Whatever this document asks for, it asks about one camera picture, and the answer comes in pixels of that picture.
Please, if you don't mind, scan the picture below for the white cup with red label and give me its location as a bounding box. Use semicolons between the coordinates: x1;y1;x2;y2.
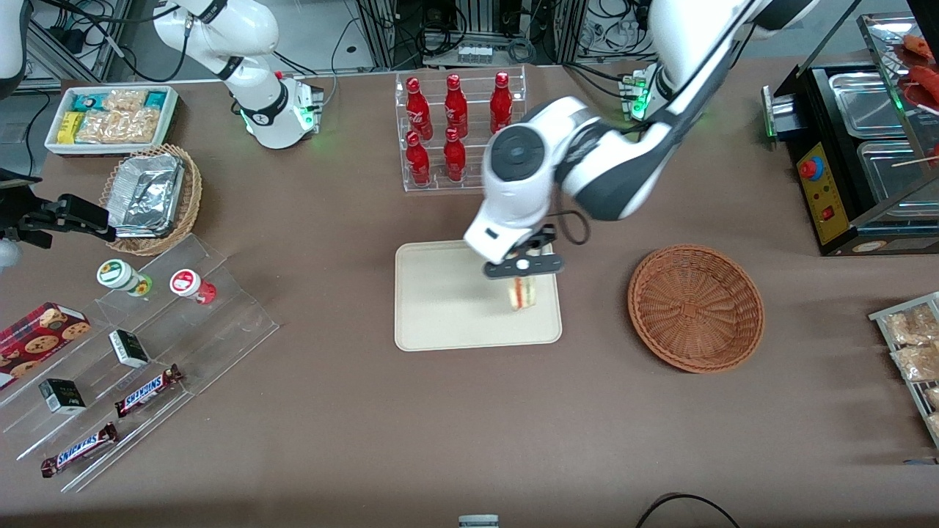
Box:
169;269;218;305

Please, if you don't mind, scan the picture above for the triangular sandwich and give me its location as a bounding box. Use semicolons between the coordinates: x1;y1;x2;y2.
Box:
508;276;539;311

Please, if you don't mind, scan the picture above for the black food warmer machine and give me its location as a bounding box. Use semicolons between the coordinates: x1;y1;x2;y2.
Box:
761;11;939;257

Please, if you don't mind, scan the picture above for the white rectangular snack bin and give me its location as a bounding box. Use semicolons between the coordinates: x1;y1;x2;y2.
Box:
44;85;180;157

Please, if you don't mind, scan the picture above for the white cup with green label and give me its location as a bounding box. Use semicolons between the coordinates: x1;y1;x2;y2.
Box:
96;260;153;297

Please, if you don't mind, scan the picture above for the brown Snickers bar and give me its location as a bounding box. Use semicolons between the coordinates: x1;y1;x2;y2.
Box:
114;364;184;419
40;422;119;478

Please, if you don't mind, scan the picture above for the brown round wicker basket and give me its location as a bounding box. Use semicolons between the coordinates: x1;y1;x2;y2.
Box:
627;244;766;374

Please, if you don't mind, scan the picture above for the black cable loop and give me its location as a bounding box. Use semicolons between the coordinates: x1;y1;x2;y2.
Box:
635;494;742;528

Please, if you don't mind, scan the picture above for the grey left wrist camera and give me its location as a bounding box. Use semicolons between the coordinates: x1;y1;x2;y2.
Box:
483;254;566;280

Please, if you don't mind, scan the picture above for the steel warmer pan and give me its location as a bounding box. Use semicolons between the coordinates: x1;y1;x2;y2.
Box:
829;71;912;139
857;139;939;222

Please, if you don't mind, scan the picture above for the red cola bottle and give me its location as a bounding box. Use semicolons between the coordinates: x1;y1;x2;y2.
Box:
445;73;469;136
406;132;431;186
406;77;433;139
490;71;514;133
443;128;467;183

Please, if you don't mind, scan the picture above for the red cookie box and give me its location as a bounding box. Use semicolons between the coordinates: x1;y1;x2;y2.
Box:
0;302;92;389

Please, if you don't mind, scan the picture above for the beige plastic tray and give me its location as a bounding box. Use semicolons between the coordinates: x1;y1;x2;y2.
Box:
395;235;563;352

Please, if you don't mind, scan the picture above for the clear acrylic stepped shelf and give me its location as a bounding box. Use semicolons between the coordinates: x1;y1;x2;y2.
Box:
0;233;280;494

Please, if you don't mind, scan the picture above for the small black box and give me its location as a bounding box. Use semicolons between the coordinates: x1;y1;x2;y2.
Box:
39;378;87;415
109;329;150;369

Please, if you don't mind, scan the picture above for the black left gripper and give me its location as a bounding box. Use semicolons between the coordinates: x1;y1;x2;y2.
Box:
521;225;558;257

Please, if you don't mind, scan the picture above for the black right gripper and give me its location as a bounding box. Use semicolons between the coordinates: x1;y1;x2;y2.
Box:
0;194;117;249

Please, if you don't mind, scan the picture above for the aluminium foil tray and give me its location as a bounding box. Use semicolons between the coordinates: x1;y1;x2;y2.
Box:
108;153;186;239

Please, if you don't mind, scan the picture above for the light oval wicker basket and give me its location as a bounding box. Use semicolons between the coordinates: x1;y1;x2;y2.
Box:
99;144;203;257

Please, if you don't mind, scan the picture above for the aluminium frame rack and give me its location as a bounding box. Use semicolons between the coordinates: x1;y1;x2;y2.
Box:
356;0;588;70

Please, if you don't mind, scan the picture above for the clear acrylic bottle rack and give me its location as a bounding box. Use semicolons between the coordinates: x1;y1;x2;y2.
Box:
395;65;527;193

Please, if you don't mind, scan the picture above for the tray of packaged crackers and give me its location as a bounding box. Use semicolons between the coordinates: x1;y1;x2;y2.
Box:
869;292;939;450

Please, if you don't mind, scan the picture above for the clear bag of crackers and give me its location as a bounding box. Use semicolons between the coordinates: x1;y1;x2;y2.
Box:
76;109;161;145
103;89;150;113

